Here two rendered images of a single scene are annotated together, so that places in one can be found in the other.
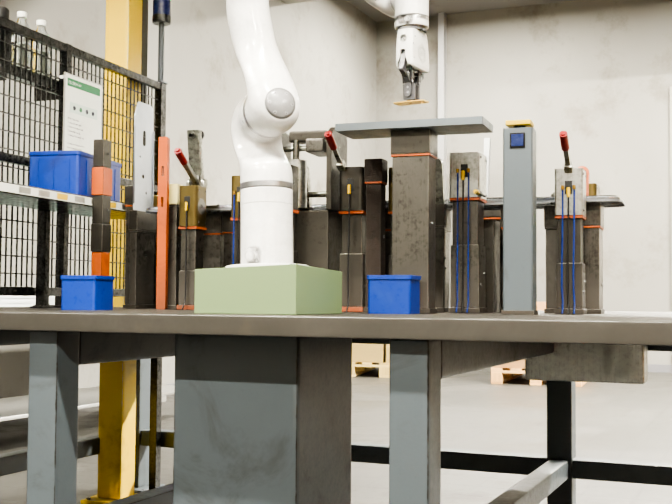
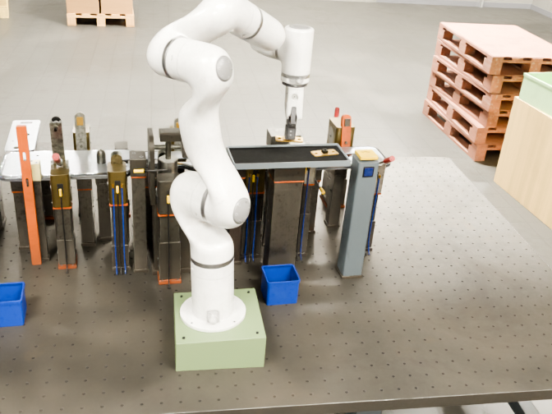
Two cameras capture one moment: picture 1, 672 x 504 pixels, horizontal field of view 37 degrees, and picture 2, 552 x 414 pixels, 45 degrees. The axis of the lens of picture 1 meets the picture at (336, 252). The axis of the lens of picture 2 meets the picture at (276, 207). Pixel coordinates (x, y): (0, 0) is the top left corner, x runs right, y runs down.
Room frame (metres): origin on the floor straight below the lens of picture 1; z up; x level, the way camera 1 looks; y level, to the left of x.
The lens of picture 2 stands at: (0.93, 0.91, 1.99)
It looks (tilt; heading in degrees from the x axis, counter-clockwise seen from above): 28 degrees down; 325
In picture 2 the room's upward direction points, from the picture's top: 5 degrees clockwise
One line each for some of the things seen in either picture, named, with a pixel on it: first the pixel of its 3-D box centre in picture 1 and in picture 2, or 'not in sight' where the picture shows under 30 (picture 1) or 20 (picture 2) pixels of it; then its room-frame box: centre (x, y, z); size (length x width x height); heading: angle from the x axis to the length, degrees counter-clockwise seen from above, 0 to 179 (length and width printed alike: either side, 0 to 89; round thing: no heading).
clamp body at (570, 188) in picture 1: (570, 242); (367, 205); (2.50, -0.58, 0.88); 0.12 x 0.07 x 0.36; 161
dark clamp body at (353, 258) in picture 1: (354, 240); not in sight; (2.65, -0.05, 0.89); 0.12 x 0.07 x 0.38; 161
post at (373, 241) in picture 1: (375, 235); (235, 211); (2.63, -0.10, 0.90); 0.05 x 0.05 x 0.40; 71
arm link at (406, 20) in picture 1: (411, 24); (295, 77); (2.46, -0.18, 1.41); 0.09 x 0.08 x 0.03; 150
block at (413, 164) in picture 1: (413, 222); (282, 220); (2.48, -0.19, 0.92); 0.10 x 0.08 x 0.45; 71
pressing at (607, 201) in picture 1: (373, 207); (204, 159); (2.87, -0.11, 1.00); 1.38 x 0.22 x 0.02; 71
